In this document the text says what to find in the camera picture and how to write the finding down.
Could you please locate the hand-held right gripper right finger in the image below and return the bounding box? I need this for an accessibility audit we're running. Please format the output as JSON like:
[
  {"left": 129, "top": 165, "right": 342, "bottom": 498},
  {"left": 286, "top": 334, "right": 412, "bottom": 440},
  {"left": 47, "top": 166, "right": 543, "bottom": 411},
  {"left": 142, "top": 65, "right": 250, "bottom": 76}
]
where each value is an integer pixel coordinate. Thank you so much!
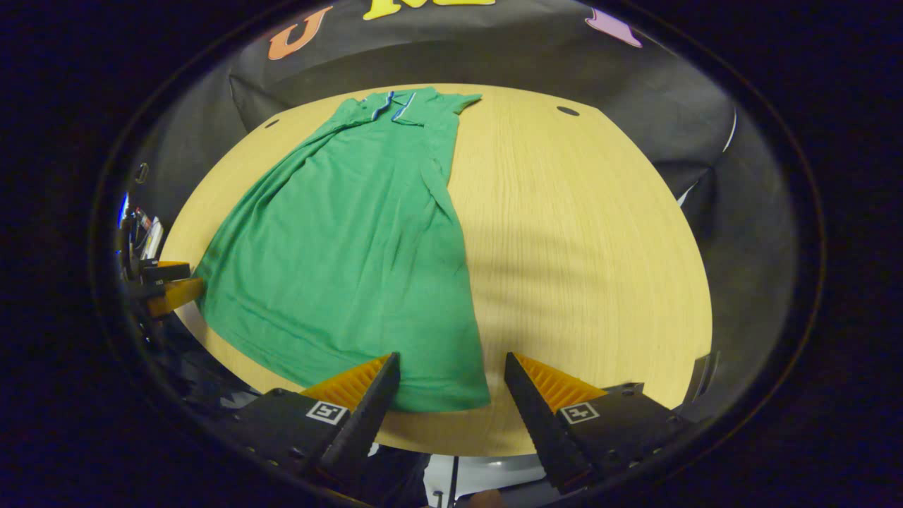
[{"left": 504, "top": 351, "right": 696, "bottom": 495}]

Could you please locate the green T-shirt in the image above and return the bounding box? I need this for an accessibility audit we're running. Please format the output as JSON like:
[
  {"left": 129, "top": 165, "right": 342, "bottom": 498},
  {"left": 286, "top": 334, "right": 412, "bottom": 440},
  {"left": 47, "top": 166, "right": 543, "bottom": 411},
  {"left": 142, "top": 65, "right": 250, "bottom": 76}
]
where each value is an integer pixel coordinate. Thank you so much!
[{"left": 192, "top": 87, "right": 492, "bottom": 413}]

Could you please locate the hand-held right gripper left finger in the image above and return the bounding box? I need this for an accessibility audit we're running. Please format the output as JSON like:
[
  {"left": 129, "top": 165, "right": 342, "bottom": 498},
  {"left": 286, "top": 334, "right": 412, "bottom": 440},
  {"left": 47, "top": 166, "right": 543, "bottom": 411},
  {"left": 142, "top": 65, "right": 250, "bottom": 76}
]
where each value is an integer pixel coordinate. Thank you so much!
[{"left": 212, "top": 351, "right": 401, "bottom": 495}]

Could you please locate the black backdrop cloth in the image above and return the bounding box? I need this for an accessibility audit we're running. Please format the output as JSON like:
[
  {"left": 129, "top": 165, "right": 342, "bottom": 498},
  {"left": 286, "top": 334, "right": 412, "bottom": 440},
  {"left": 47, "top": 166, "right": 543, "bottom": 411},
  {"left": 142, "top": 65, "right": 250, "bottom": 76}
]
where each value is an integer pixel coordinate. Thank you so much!
[{"left": 134, "top": 0, "right": 801, "bottom": 417}]

